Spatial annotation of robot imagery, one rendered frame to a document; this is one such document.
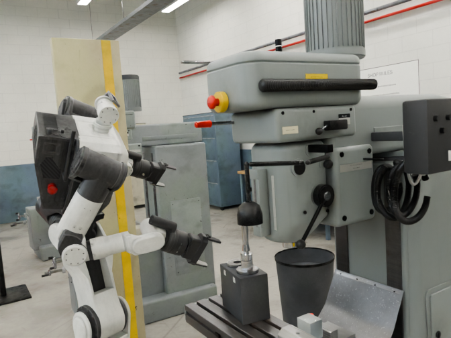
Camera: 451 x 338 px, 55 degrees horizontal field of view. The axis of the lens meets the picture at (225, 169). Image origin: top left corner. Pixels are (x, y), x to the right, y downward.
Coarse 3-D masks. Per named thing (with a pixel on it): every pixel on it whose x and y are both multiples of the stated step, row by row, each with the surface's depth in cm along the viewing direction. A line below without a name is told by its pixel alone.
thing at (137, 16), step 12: (156, 0) 621; (168, 0) 625; (408, 0) 538; (432, 0) 513; (132, 12) 690; (144, 12) 678; (156, 12) 683; (372, 12) 585; (396, 12) 554; (120, 24) 742; (132, 24) 748; (108, 36) 827; (288, 36) 731; (252, 48) 817; (180, 72) 1079
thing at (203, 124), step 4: (208, 120) 135; (196, 124) 132; (200, 124) 132; (204, 124) 133; (208, 124) 134; (212, 124) 135; (216, 124) 136; (220, 124) 137; (224, 124) 138; (228, 124) 139
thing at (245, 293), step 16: (224, 272) 181; (240, 272) 170; (256, 272) 170; (224, 288) 183; (240, 288) 166; (256, 288) 168; (224, 304) 185; (240, 304) 167; (256, 304) 169; (240, 320) 169; (256, 320) 169
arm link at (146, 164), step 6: (144, 162) 193; (150, 162) 198; (162, 162) 200; (144, 168) 192; (150, 168) 196; (156, 168) 197; (162, 168) 198; (144, 174) 194; (150, 174) 197; (156, 174) 199; (162, 174) 200; (150, 180) 199; (156, 180) 201
